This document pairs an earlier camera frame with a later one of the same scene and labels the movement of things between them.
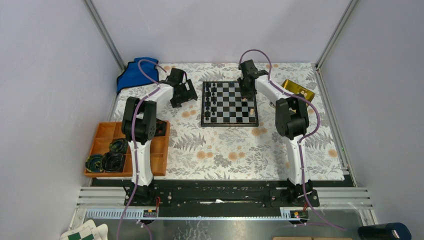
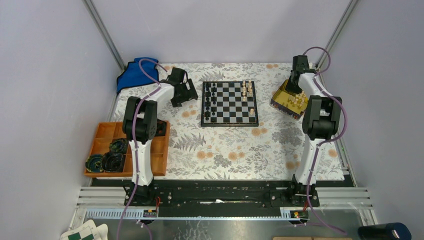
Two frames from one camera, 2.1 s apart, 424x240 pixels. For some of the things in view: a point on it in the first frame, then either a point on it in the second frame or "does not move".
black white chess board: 223,106 does not move
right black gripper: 245,94 to 295,90
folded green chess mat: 89,231 does not move
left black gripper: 185,93 does not move
